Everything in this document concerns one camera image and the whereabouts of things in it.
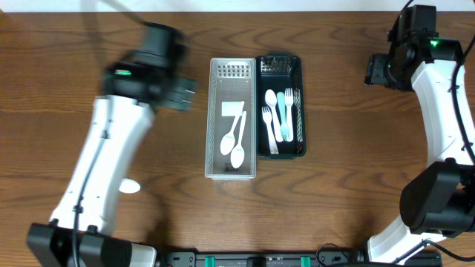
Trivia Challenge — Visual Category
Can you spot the white plastic spoon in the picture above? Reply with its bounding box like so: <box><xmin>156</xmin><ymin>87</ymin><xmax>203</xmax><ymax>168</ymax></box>
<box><xmin>231</xmin><ymin>111</ymin><xmax>247</xmax><ymax>168</ymax></box>
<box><xmin>119</xmin><ymin>178</ymin><xmax>141</xmax><ymax>194</ymax></box>
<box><xmin>265</xmin><ymin>89</ymin><xmax>284</xmax><ymax>142</ymax></box>
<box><xmin>220</xmin><ymin>101</ymin><xmax>245</xmax><ymax>156</ymax></box>

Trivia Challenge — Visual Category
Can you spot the white plastic fork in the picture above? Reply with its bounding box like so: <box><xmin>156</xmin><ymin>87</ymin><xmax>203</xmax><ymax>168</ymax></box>
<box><xmin>277</xmin><ymin>92</ymin><xmax>290</xmax><ymax>142</ymax></box>
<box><xmin>284</xmin><ymin>88</ymin><xmax>294</xmax><ymax>142</ymax></box>
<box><xmin>262</xmin><ymin>106</ymin><xmax>279</xmax><ymax>154</ymax></box>

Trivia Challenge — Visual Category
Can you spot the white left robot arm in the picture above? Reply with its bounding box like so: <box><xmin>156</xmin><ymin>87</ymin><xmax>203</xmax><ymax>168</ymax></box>
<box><xmin>26</xmin><ymin>50</ymin><xmax>197</xmax><ymax>266</ymax></box>

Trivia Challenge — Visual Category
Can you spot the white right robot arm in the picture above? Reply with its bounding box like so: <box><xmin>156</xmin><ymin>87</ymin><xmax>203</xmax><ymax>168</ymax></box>
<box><xmin>366</xmin><ymin>33</ymin><xmax>474</xmax><ymax>265</ymax></box>

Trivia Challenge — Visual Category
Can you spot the clear white plastic basket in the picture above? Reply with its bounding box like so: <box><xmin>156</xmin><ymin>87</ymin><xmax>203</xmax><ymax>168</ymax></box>
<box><xmin>205</xmin><ymin>58</ymin><xmax>257</xmax><ymax>180</ymax></box>

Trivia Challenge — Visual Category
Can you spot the dark green plastic basket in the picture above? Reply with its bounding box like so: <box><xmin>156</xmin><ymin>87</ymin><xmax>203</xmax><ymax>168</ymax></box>
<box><xmin>256</xmin><ymin>53</ymin><xmax>307</xmax><ymax>160</ymax></box>

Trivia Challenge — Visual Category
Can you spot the black aluminium rail with clips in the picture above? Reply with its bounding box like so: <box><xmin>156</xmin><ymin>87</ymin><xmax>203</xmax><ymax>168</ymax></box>
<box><xmin>155</xmin><ymin>244</ymin><xmax>442</xmax><ymax>267</ymax></box>

